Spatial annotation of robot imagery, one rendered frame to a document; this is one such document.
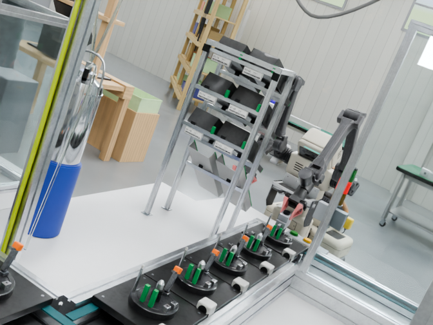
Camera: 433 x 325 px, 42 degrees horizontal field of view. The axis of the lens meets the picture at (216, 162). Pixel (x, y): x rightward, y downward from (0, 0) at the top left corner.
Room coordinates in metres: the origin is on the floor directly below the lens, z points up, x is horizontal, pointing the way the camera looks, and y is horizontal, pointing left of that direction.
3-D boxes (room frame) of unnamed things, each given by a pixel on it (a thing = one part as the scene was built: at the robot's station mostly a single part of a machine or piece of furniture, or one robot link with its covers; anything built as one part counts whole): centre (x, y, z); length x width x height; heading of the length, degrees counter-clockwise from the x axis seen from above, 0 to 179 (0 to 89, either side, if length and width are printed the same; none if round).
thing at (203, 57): (2.35, 0.02, 1.26); 0.36 x 0.21 x 0.80; 67
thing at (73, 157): (1.82, 0.50, 1.32); 0.14 x 0.14 x 0.38
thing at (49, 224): (1.82, 0.50, 0.99); 0.16 x 0.16 x 0.27
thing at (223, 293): (1.64, -0.07, 1.01); 0.24 x 0.24 x 0.13; 67
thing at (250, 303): (1.88, -0.18, 0.91); 1.24 x 0.33 x 0.10; 157
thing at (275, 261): (2.09, -0.26, 1.01); 0.24 x 0.24 x 0.13; 67
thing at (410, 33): (2.12, -0.48, 1.46); 0.03 x 0.03 x 1.00; 67
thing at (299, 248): (2.33, -0.36, 0.96); 0.24 x 0.24 x 0.02; 67
